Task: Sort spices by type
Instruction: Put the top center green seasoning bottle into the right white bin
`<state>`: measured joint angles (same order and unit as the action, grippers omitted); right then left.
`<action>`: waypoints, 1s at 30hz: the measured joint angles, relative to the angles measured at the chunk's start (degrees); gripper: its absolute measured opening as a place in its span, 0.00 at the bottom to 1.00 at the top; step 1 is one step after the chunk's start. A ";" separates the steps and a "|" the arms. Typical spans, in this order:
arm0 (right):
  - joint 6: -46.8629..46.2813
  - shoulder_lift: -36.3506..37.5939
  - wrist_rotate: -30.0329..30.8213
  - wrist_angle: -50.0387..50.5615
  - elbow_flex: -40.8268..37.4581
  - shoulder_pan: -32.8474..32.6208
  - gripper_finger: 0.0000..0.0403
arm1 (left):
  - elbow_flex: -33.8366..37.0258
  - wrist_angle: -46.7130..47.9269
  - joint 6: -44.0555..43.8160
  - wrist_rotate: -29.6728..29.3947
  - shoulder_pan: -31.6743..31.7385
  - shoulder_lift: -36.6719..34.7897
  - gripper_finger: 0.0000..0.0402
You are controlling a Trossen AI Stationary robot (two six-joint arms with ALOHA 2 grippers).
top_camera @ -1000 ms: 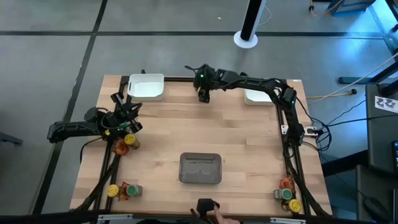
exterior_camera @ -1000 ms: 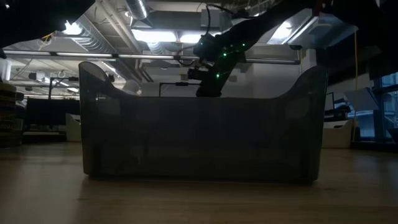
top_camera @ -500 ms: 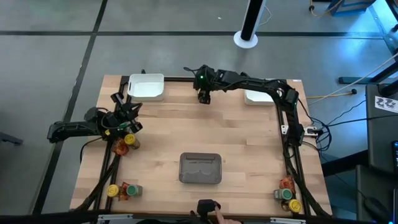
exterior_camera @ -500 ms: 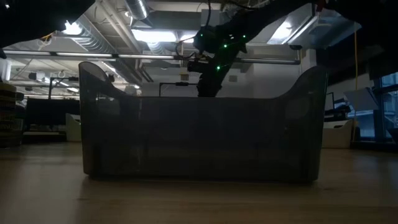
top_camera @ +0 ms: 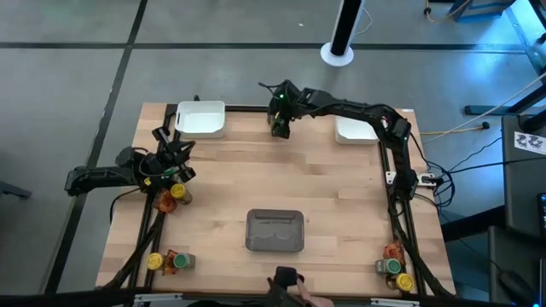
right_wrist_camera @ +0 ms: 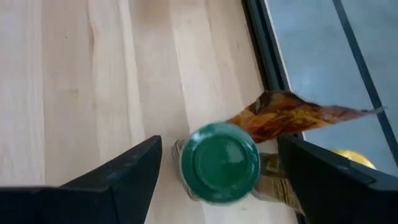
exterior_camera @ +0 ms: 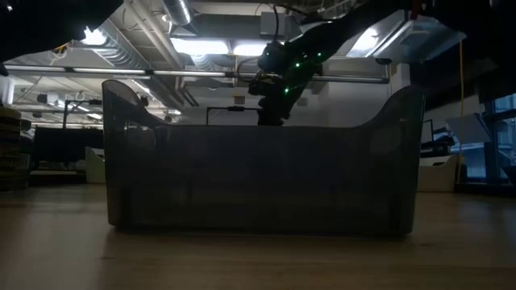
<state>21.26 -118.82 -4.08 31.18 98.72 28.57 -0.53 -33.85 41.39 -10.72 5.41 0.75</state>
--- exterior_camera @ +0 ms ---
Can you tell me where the grey translucent plastic bin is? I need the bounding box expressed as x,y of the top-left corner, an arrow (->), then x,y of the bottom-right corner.
102,79 -> 427,237

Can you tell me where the yellow ceiling cable bundle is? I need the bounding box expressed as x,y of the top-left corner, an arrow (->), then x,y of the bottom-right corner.
48,41 -> 73,62

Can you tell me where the round silver air duct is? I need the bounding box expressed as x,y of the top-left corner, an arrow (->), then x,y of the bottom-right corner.
160,0 -> 193,27

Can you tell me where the grey horizontal pipe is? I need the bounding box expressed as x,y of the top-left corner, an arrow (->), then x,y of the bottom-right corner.
0,64 -> 390,85

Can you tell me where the rectangular silver air duct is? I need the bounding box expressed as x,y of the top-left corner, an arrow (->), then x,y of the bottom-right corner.
374,15 -> 467,65

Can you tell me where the dark monitor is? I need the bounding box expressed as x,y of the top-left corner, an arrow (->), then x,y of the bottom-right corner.
34,126 -> 105,164

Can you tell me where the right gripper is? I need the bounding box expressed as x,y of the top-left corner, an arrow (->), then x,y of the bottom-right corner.
248,72 -> 298,126

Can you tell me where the storage shelf stack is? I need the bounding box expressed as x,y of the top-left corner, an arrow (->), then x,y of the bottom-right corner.
0,106 -> 32,190

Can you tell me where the grey ceiling box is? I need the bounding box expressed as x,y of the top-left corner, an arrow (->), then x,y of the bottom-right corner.
260,11 -> 286,36

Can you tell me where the white plastic bin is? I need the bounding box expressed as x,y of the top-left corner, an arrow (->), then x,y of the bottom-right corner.
84,146 -> 106,184
417,155 -> 459,193

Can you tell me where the bright ceiling light panel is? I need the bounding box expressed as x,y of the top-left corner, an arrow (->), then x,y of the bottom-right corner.
171,36 -> 231,56
232,42 -> 269,57

